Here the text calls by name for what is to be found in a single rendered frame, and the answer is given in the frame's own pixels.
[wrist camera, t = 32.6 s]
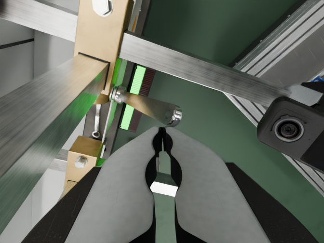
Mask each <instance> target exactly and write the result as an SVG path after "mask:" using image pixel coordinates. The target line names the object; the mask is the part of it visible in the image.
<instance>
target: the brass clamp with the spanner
mask: <svg viewBox="0 0 324 243"><path fill-rule="evenodd" d="M112 3H113V10H112V13H111V14H110V15H109V16H100V15H98V14H97V13H96V12H95V11H94V10H93V3H92V0H80V1H79V9H78V18H77V27H76V36H75V45H74V54H73V57H75V56H77V55H79V54H83V55H86V56H89V57H92V58H95V59H98V60H101V61H104V62H107V63H109V65H108V71H107V76H106V81H105V86H104V89H103V91H102V92H101V93H100V95H99V96H98V98H97V99H96V100H95V102H94V103H93V104H96V105H100V104H105V103H107V102H109V96H110V92H111V89H112V86H113V84H115V83H116V79H117V75H118V71H119V67H120V62H121V58H119V57H118V56H119V52H120V47H121V42H122V37H123V33H124V32H125V31H127V30H128V27H129V23H130V18H131V14H132V10H133V5H134V0H112Z"/></svg>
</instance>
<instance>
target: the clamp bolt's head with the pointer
mask: <svg viewBox="0 0 324 243"><path fill-rule="evenodd" d="M116 90H117V86H115V84H113V86H112V89H111V92H110V96H109V100H110V101H111V100H114V97H115V93H116Z"/></svg>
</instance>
